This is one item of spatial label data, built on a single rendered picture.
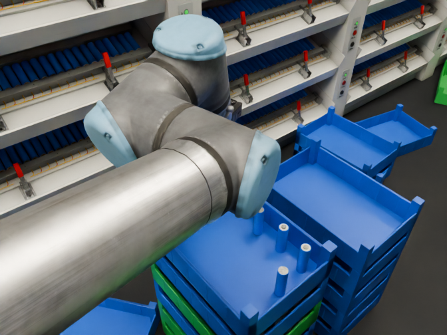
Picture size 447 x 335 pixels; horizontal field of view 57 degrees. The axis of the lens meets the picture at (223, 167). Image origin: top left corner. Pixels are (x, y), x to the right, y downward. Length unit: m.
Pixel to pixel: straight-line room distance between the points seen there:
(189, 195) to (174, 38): 0.25
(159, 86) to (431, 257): 1.10
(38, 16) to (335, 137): 1.10
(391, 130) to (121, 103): 1.50
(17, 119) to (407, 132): 1.46
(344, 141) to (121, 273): 1.37
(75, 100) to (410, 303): 1.02
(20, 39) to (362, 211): 0.81
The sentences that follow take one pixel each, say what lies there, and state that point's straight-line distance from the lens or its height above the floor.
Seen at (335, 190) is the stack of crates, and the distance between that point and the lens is 1.04.
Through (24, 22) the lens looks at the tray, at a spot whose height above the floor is 0.71.
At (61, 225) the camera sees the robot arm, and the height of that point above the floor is 0.82.
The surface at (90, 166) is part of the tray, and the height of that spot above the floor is 0.31.
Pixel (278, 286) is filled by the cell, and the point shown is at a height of 0.44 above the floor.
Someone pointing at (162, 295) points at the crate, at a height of 0.21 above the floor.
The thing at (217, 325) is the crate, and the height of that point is 0.36.
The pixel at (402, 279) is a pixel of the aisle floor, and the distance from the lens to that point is 1.34.
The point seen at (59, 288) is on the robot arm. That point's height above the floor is 0.81.
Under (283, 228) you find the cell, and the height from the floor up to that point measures 0.47.
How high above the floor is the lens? 1.03
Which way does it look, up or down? 41 degrees down
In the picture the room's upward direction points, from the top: straight up
